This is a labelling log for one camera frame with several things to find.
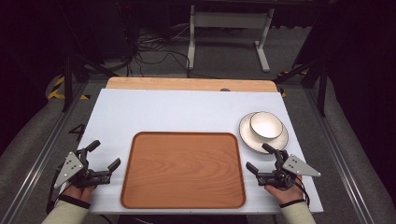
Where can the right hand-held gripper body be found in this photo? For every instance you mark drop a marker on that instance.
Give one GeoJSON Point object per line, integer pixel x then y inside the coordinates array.
{"type": "Point", "coordinates": [285, 172]}

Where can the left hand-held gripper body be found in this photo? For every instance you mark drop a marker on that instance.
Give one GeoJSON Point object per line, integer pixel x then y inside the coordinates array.
{"type": "Point", "coordinates": [74, 169]}

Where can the white plate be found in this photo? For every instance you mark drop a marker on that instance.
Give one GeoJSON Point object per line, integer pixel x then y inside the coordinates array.
{"type": "Point", "coordinates": [253, 141]}

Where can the white bowl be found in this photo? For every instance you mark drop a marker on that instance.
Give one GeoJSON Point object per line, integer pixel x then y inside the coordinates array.
{"type": "Point", "coordinates": [266, 125]}

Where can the wooden tray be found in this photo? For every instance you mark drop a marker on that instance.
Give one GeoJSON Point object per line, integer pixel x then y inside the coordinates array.
{"type": "Point", "coordinates": [183, 171]}

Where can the person's right hand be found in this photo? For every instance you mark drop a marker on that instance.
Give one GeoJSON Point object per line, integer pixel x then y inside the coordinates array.
{"type": "Point", "coordinates": [285, 194]}

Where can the person's left hand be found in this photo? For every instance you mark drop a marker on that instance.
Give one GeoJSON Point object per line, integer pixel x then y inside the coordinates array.
{"type": "Point", "coordinates": [79, 193]}

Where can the black wristband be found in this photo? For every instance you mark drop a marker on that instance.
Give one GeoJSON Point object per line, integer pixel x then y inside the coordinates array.
{"type": "Point", "coordinates": [292, 203]}
{"type": "Point", "coordinates": [74, 201]}

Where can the black tripod stand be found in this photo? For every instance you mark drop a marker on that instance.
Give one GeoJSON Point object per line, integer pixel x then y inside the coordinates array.
{"type": "Point", "coordinates": [311, 74]}
{"type": "Point", "coordinates": [73, 68]}

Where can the white board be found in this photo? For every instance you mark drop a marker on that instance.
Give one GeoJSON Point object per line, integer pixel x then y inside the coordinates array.
{"type": "Point", "coordinates": [174, 112]}

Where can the wooden table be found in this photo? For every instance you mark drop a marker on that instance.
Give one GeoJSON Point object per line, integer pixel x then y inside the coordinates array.
{"type": "Point", "coordinates": [186, 84]}

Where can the white metal stand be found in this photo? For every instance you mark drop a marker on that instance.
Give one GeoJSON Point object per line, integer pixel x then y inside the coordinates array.
{"type": "Point", "coordinates": [199, 20]}

